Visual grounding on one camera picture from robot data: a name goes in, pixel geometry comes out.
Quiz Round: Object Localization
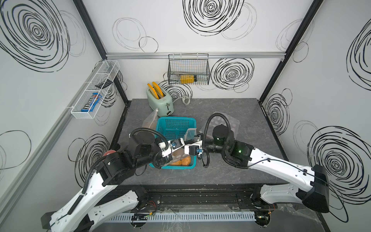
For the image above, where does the clear zipper bag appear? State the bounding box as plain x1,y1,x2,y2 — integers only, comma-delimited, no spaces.
142,108,158,130

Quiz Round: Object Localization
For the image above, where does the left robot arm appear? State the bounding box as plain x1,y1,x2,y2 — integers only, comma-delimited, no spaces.
41,128,185,232

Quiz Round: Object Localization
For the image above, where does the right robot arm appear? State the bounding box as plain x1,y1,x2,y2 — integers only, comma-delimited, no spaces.
201,124,329,213

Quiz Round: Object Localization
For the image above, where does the potato bottom middle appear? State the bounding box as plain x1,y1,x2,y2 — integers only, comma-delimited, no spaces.
169,160,182,166

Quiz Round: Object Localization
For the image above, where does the reddish potato lower right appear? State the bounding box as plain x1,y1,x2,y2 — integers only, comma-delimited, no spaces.
181,156,192,166

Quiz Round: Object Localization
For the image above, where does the teal plastic basket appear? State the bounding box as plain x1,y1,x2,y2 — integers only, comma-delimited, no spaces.
149,116,198,169

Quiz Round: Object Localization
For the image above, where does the pink cup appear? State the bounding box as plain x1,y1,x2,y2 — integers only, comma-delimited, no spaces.
104,150,116,156

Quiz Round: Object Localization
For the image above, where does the mint green toaster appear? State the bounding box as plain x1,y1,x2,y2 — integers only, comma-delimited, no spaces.
146,87,174,117

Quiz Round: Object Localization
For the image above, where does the left toast slice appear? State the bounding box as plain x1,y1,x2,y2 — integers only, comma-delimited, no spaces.
147,83,159,100

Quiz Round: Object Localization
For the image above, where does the toast slice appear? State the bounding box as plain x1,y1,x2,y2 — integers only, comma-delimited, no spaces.
147,83,159,100
152,82,165,98

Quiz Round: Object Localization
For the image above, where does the right toast slice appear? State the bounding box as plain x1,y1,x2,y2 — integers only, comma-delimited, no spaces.
152,82,165,98

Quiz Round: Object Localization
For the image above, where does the yellow bottle in basket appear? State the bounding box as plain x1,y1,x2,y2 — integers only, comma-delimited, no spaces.
180,74,197,84

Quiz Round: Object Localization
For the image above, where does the blue candy packet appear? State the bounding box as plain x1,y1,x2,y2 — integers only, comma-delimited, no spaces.
81,93,101,112

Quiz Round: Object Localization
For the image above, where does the black remote control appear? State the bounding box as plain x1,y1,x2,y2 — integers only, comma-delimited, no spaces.
95,79,113,90

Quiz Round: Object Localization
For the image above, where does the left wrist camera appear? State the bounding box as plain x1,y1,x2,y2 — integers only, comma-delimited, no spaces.
159,138,185,157

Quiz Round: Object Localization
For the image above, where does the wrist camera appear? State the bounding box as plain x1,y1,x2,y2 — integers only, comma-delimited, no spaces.
188,145,203,160
159,138,185,157

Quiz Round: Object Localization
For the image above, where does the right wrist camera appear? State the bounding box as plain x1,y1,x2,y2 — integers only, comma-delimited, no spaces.
188,145,203,160

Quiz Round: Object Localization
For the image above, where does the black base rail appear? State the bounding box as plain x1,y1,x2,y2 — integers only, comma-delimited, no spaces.
104,184,277,211

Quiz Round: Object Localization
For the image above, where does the black wire wall basket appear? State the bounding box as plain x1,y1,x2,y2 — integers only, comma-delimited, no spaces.
167,58,211,86

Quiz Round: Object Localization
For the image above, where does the white slotted cable duct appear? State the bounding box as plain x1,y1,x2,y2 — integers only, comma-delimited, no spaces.
107,211,256,223

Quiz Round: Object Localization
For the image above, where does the white wire wall shelf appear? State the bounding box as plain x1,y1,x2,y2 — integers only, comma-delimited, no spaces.
71,60,120,119

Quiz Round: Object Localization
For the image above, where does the aluminium wall rail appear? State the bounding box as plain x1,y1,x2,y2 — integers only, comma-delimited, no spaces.
106,52,286,60

